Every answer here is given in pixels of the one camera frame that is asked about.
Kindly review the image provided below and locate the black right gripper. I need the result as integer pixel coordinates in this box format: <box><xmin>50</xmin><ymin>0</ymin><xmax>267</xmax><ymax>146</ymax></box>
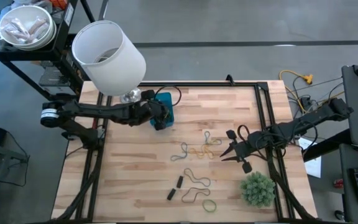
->
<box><xmin>219</xmin><ymin>129</ymin><xmax>256</xmax><ymax>175</ymax></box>

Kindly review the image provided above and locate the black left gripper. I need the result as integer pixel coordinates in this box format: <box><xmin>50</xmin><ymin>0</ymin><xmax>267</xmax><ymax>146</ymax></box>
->
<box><xmin>129</xmin><ymin>89</ymin><xmax>171</xmax><ymax>132</ymax></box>

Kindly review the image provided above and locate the small teal rubber band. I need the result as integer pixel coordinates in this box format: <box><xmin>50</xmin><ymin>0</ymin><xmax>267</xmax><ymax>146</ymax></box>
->
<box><xmin>170</xmin><ymin>141</ymin><xmax>189</xmax><ymax>162</ymax></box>

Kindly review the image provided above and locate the thin dark brown rubber band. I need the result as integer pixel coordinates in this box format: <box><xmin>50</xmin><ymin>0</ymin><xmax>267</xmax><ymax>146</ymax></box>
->
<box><xmin>180</xmin><ymin>187</ymin><xmax>212</xmax><ymax>204</ymax></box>

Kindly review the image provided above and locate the teal plastic bin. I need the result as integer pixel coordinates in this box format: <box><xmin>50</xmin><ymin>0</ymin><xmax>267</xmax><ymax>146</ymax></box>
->
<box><xmin>149</xmin><ymin>91</ymin><xmax>175</xmax><ymax>128</ymax></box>

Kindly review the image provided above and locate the green rubber band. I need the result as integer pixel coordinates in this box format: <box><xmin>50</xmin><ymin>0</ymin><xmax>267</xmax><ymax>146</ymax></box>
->
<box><xmin>201</xmin><ymin>198</ymin><xmax>218</xmax><ymax>214</ymax></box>

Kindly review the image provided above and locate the green artificial plant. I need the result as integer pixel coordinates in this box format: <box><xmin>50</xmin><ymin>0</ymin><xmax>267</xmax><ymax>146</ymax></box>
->
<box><xmin>239</xmin><ymin>170</ymin><xmax>277</xmax><ymax>209</ymax></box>

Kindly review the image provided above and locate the white shade silver table lamp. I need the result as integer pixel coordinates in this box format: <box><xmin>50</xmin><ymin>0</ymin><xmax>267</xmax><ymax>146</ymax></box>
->
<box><xmin>71</xmin><ymin>20</ymin><xmax>147</xmax><ymax>105</ymax></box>

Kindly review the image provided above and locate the white paper sheet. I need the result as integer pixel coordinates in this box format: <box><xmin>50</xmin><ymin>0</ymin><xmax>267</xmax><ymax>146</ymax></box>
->
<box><xmin>296</xmin><ymin>136</ymin><xmax>323</xmax><ymax>179</ymax></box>

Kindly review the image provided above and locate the black power adapter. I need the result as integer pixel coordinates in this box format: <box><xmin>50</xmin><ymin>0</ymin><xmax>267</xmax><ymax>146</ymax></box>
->
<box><xmin>300</xmin><ymin>95</ymin><xmax>315</xmax><ymax>110</ymax></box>

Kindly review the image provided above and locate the grey flat device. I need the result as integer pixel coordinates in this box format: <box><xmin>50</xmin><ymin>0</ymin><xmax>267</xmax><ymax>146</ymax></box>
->
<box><xmin>38</xmin><ymin>66</ymin><xmax>71</xmax><ymax>88</ymax></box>

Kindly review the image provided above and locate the black utility cart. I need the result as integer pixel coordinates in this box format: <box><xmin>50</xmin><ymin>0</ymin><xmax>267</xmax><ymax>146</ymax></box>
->
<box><xmin>0</xmin><ymin>0</ymin><xmax>88</xmax><ymax>106</ymax></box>

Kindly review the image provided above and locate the wrapped snack packet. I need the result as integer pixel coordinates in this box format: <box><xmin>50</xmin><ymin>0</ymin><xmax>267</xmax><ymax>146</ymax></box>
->
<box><xmin>26</xmin><ymin>17</ymin><xmax>48</xmax><ymax>35</ymax></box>
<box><xmin>3</xmin><ymin>17</ymin><xmax>35</xmax><ymax>45</ymax></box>

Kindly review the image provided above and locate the orange packet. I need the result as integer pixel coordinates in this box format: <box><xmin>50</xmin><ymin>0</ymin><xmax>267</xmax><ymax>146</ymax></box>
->
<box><xmin>48</xmin><ymin>0</ymin><xmax>68</xmax><ymax>9</ymax></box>

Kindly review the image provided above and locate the white bowl stack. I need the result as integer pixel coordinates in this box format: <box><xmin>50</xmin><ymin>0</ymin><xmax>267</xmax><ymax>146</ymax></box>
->
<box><xmin>0</xmin><ymin>4</ymin><xmax>57</xmax><ymax>52</ymax></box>

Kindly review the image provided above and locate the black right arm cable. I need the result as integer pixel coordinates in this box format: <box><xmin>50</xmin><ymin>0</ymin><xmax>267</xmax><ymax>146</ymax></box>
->
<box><xmin>236</xmin><ymin>124</ymin><xmax>252</xmax><ymax>144</ymax></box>

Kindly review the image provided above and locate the black table frame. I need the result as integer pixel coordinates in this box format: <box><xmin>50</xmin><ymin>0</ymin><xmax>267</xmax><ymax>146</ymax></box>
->
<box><xmin>51</xmin><ymin>81</ymin><xmax>318</xmax><ymax>224</ymax></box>

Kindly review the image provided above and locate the yellow extension cable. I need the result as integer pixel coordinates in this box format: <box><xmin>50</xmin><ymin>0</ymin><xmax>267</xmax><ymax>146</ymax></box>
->
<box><xmin>278</xmin><ymin>69</ymin><xmax>314</xmax><ymax>108</ymax></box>

